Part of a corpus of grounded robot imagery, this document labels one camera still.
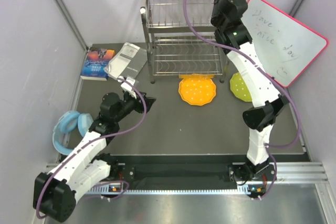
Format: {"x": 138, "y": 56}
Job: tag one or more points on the light blue headphones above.
{"x": 67, "y": 123}

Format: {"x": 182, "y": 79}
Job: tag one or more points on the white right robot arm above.
{"x": 266, "y": 99}

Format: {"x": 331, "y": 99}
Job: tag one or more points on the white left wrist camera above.
{"x": 127, "y": 84}

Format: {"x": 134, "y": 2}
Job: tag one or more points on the pink-framed whiteboard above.
{"x": 285, "y": 46}

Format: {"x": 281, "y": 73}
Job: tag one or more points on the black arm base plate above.
{"x": 185, "y": 173}

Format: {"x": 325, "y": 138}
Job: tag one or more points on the green dotted plate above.
{"x": 239, "y": 88}

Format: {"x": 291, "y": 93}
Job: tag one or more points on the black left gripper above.
{"x": 139, "y": 106}

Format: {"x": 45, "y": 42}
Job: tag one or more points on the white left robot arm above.
{"x": 57, "y": 192}

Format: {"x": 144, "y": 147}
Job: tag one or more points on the orange dotted plate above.
{"x": 197, "y": 89}

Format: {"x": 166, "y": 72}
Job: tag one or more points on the grey manual booklet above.
{"x": 128, "y": 62}

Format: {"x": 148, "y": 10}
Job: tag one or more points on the steel two-tier dish rack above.
{"x": 172, "y": 49}

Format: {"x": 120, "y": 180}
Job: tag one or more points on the colourful paperback book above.
{"x": 96, "y": 60}

